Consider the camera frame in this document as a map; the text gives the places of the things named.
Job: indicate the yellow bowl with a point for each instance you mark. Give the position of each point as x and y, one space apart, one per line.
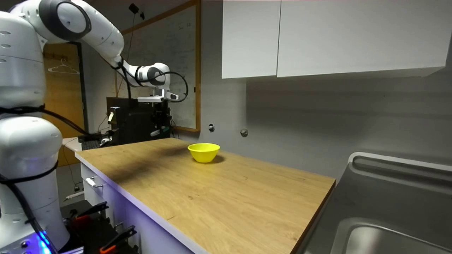
204 151

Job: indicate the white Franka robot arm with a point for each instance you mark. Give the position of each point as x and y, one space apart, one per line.
29 149

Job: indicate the white counter drawer cabinet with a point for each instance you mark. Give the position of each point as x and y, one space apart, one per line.
127 215

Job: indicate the stainless steel sink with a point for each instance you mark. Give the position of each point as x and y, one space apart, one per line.
386 211

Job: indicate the wood-framed whiteboard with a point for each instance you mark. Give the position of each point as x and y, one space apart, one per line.
181 50

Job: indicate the orange wooden door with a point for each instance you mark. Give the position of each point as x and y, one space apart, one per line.
64 84

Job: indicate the black equipment box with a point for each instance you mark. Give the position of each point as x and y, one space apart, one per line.
129 122

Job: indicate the black ceiling fixture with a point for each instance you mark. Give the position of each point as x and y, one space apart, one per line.
134 8

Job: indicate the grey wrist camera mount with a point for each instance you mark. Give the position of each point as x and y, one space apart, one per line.
157 97

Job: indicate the round metal wall knob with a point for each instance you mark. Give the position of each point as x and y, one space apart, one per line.
243 132
211 127

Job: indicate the narrow white cabinet door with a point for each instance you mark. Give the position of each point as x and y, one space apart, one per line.
250 36

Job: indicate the wide white cabinet door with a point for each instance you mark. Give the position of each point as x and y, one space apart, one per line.
362 35

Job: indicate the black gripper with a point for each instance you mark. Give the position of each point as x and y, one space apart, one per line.
156 111

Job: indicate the red and black clamp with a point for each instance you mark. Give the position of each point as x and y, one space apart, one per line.
118 237
89 213

